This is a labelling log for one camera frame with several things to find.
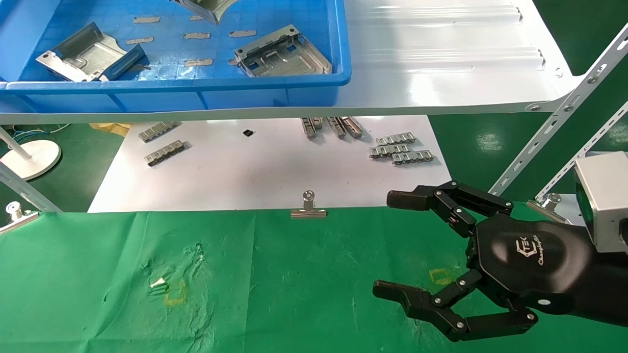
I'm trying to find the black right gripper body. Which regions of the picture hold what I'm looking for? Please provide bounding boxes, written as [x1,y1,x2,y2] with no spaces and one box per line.
[466,214,595,315]

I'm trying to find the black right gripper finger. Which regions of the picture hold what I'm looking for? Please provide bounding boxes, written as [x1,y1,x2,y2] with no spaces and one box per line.
[387,180,514,238]
[373,269,539,342]

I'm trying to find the stamped sheet metal bracket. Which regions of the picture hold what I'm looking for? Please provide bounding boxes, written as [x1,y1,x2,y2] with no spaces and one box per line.
[35,22,147,83]
[234,25,333,78]
[169,0,232,25]

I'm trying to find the silver binder clip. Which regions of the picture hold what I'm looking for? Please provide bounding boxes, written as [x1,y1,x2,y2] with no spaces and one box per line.
[526,193,573,224]
[0,201,40,235]
[290,190,328,219]

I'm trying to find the green table cloth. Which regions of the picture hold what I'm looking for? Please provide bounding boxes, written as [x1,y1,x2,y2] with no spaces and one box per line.
[0,206,628,353]

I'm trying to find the white metal shelf board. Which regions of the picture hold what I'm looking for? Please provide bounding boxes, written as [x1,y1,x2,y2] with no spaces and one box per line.
[0,0,585,125]

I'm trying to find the blue plastic bin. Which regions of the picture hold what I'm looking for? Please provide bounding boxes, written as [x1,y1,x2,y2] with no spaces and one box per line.
[0,0,352,115]

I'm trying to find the yellow crumpled bag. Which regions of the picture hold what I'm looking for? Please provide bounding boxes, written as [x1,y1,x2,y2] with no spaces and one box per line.
[89,123,132,138]

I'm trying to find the white round lamp base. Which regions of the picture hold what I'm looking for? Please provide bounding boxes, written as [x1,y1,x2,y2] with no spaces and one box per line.
[0,126,63,181]

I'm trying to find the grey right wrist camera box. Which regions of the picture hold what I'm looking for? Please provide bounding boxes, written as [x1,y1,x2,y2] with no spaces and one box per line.
[573,151,628,254]

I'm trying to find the white perforated shelf post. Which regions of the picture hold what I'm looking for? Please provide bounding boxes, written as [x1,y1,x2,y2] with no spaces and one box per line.
[489,37,628,198]
[534,101,628,202]

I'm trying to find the grey angled metal post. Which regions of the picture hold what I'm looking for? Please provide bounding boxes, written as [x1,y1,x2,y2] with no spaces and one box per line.
[0,161,63,213]

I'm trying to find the thin blue and white cables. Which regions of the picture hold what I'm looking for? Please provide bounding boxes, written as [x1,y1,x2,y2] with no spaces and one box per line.
[9,124,72,141]

